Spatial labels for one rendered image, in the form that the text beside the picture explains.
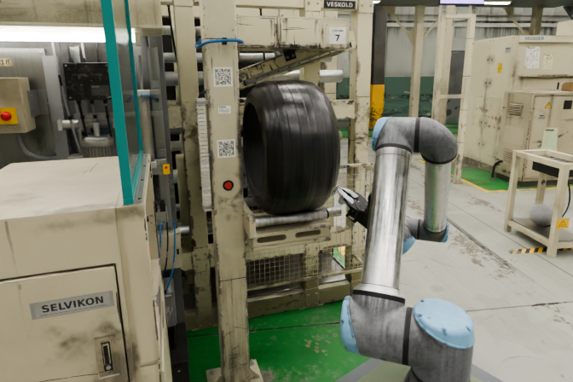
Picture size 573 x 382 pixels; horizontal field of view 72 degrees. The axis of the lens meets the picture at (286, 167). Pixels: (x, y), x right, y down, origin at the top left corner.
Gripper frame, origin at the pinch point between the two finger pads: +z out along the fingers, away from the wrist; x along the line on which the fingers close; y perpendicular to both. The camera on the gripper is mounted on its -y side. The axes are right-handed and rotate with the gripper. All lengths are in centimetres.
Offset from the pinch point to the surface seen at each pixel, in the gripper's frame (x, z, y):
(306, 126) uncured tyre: -3.4, 25.1, -18.4
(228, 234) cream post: -31, 25, 35
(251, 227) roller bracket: -28.9, 18.5, 20.6
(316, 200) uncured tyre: -7.4, 4.6, 6.8
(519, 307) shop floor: 90, -141, 72
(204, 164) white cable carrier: -23, 51, 16
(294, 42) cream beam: 42, 60, -17
